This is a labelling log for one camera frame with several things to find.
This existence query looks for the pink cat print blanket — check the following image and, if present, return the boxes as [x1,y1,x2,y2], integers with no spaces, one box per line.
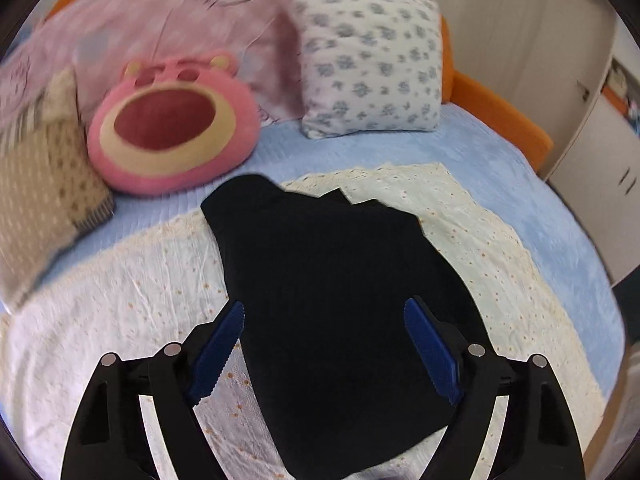
[0,0,311,133]

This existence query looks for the light blue bedspread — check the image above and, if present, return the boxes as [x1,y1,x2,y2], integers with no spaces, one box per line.
[10,102,628,411]

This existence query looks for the black jacket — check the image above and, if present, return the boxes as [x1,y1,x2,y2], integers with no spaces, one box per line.
[200,174,493,480]

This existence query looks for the beige polka dot pillow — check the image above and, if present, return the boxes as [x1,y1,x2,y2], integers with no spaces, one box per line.
[0,65,116,306]

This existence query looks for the white embroidered bed cloth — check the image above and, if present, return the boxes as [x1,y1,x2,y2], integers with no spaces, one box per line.
[0,162,606,480]

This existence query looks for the white floral pillow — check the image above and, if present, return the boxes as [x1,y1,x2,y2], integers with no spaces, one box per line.
[290,0,446,140]

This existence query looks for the white cabinet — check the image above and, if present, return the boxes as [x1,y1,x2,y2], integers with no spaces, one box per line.
[542,0,640,291]

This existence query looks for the orange bed frame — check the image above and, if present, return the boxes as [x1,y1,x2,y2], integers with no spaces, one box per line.
[47,0,556,176]

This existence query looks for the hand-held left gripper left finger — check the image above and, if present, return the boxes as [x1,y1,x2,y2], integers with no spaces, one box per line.
[60,300,246,480]

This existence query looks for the pink bear face cushion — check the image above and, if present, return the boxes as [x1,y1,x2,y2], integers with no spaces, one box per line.
[87,52,261,196]

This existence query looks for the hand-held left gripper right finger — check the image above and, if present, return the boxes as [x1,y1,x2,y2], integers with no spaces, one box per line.
[404,297,586,480]

